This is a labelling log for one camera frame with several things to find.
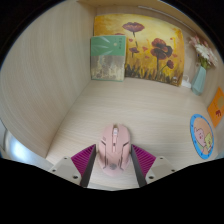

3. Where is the green and beige book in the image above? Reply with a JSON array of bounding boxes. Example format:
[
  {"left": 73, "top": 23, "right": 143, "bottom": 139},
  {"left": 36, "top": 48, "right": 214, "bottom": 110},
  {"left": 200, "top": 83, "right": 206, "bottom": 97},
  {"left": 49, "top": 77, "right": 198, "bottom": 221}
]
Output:
[{"left": 90, "top": 34, "right": 127, "bottom": 82}]

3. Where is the yellow poppy flower painting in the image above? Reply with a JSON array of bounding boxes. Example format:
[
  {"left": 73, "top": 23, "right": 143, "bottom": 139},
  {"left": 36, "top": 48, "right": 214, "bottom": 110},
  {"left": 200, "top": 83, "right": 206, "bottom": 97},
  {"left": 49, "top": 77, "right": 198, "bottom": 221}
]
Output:
[{"left": 93, "top": 13, "right": 185, "bottom": 87}]

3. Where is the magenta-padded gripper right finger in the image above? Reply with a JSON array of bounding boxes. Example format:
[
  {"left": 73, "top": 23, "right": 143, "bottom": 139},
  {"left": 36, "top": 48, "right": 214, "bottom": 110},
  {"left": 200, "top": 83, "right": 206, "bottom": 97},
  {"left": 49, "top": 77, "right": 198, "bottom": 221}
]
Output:
[{"left": 130, "top": 143, "right": 177, "bottom": 188}]

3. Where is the pale teal faceted vase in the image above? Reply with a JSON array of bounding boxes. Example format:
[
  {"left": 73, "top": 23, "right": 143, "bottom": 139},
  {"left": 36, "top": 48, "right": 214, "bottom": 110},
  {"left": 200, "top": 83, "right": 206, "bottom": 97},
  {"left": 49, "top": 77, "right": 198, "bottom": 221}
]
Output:
[{"left": 190, "top": 65, "right": 208, "bottom": 96}]

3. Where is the pink computer mouse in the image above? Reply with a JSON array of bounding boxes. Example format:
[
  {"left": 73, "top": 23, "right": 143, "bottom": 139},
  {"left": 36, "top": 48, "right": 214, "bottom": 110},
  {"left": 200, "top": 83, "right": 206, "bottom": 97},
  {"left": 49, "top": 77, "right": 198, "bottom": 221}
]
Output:
[{"left": 97, "top": 123, "right": 132, "bottom": 177}]

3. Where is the orange book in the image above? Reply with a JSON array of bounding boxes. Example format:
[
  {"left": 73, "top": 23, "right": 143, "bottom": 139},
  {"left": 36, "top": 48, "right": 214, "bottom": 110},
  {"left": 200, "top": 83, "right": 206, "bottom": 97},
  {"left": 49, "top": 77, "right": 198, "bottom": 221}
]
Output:
[{"left": 207, "top": 86, "right": 224, "bottom": 128}]

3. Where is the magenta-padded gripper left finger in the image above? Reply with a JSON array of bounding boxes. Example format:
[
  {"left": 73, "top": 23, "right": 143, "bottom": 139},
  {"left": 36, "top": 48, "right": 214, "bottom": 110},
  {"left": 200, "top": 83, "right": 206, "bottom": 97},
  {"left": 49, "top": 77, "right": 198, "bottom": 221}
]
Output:
[{"left": 48, "top": 143, "right": 98, "bottom": 188}]

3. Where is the white power strip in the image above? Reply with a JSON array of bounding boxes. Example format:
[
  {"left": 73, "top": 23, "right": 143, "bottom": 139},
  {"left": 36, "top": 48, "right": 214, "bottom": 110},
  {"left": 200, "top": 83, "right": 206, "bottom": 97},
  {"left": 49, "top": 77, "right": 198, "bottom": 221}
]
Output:
[{"left": 180, "top": 74, "right": 193, "bottom": 89}]

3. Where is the white and pink flower bouquet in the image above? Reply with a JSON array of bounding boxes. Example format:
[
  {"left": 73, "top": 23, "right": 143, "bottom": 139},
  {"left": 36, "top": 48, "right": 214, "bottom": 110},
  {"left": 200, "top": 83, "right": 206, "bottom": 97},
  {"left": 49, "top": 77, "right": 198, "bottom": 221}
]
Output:
[{"left": 188, "top": 34, "right": 219, "bottom": 70}]

